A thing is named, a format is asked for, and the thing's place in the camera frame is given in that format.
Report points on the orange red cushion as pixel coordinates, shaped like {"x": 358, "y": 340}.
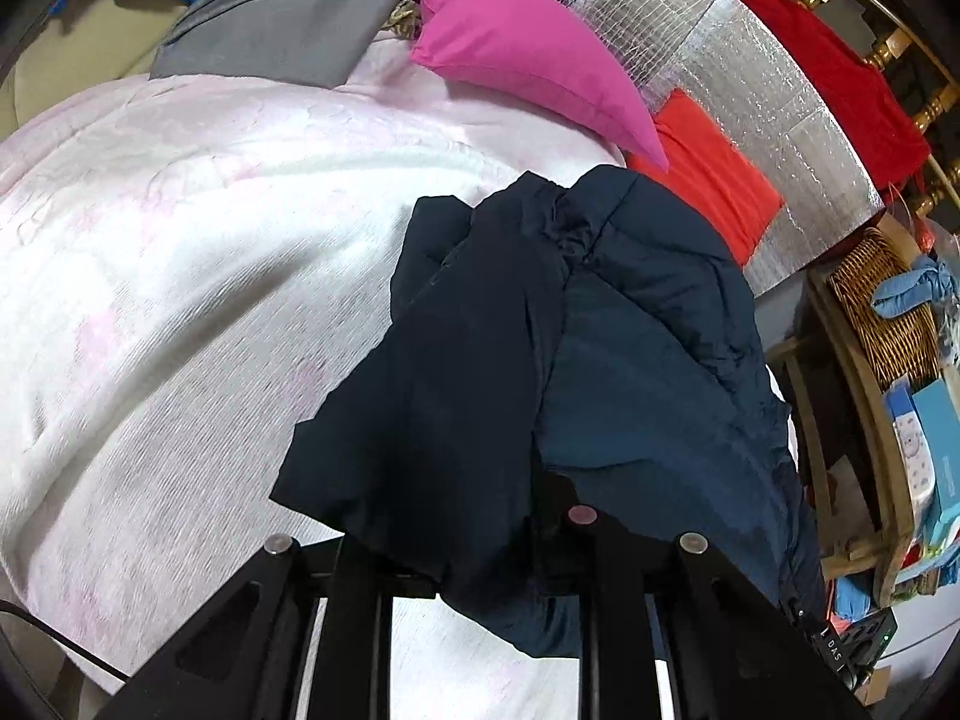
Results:
{"x": 708, "y": 172}

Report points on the beige leather sofa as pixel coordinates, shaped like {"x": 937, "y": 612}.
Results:
{"x": 86, "y": 43}

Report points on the magenta pink pillow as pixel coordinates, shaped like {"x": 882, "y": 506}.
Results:
{"x": 538, "y": 51}

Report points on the wooden side table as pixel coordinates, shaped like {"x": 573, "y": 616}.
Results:
{"x": 858, "y": 487}

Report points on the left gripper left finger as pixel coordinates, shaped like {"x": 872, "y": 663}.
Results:
{"x": 296, "y": 626}

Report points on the grey folded garment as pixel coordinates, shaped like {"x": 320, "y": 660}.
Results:
{"x": 306, "y": 42}

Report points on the navy blue jacket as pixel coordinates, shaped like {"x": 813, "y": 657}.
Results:
{"x": 553, "y": 346}

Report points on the red cloth on railing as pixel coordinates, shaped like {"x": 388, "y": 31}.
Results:
{"x": 887, "y": 142}

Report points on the black power strip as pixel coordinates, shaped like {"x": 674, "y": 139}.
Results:
{"x": 853, "y": 653}

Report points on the wooden stair railing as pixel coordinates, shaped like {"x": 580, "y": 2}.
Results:
{"x": 935, "y": 183}

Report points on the pink white bed blanket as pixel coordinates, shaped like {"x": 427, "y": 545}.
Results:
{"x": 189, "y": 265}

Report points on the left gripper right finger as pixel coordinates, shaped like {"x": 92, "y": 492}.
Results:
{"x": 670, "y": 629}

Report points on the white patterned tissue pack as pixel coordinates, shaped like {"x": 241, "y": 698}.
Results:
{"x": 914, "y": 447}

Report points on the silver foil insulation panel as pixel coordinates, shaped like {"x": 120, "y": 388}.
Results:
{"x": 725, "y": 58}

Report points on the light blue cloth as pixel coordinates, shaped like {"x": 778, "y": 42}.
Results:
{"x": 928, "y": 281}

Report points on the wicker basket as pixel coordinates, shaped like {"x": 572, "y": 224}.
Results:
{"x": 898, "y": 342}

